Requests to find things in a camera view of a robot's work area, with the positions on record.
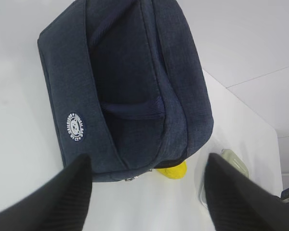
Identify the yellow lemon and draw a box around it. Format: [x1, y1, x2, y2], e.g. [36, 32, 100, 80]
[157, 161, 187, 180]

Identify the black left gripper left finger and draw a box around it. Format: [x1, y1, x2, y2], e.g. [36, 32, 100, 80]
[0, 154, 92, 231]

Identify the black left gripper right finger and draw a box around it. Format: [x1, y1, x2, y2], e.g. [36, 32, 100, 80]
[204, 153, 289, 231]

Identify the navy blue lunch bag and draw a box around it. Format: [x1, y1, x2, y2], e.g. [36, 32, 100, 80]
[37, 0, 213, 182]

